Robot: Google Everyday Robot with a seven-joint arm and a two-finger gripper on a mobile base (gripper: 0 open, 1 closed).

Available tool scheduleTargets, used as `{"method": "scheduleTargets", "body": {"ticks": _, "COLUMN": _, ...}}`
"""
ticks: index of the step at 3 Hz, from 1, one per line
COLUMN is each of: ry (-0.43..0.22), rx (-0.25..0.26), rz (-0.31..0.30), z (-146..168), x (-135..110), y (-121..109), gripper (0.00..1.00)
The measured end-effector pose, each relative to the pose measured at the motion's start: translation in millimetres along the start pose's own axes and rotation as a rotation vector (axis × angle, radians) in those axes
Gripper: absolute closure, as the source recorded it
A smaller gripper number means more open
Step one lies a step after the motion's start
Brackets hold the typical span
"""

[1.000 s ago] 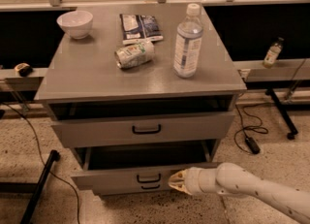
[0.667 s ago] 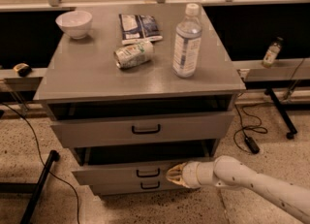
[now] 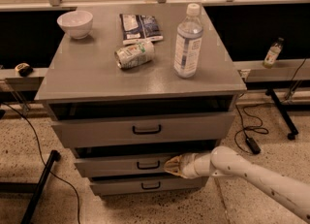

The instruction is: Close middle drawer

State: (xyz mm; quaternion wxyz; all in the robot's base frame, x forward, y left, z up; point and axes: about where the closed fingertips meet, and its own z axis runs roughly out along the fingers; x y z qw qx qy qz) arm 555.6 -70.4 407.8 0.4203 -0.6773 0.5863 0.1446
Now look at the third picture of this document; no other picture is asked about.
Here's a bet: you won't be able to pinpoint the grey drawer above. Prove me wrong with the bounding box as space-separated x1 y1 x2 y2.
51 102 234 147
73 140 221 178
90 173 208 196

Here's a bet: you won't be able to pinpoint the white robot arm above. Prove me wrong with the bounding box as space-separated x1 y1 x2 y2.
164 145 310 224

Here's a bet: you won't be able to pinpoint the grey top drawer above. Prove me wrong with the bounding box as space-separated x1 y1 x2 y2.
51 102 234 147

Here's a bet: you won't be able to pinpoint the grey bottom drawer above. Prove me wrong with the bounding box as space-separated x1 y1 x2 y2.
90 173 208 196

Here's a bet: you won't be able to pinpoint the grey drawer cabinet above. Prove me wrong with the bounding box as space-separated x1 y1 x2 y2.
34 2 248 197

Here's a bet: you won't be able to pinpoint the black stand leg right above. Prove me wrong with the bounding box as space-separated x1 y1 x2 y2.
265 88 298 141

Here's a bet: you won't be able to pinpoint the black stand leg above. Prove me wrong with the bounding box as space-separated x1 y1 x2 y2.
265 88 298 141
0 150 61 224

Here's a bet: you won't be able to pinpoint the clear plastic water bottle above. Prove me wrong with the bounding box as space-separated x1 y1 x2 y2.
173 3 203 79

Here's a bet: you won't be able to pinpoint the crushed green white can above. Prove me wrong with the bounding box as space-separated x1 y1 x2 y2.
114 41 155 70

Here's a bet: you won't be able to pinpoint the blue snack bag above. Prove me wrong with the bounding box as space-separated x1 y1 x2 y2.
119 14 164 46

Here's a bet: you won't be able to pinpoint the small green drink bottle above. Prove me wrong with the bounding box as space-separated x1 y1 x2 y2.
263 37 284 69

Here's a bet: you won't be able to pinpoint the white ceramic bowl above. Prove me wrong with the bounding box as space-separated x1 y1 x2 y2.
57 11 93 39

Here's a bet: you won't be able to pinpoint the black stand leg left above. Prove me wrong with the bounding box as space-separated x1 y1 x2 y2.
0 150 61 224

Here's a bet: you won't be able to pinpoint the black tape measure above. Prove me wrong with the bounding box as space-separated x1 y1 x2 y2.
15 63 33 77

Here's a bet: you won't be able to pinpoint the black power adapter with cable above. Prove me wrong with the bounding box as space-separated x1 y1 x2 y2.
233 106 269 155

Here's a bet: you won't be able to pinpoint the black floor cable left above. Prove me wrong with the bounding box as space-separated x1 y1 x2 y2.
2 101 81 224

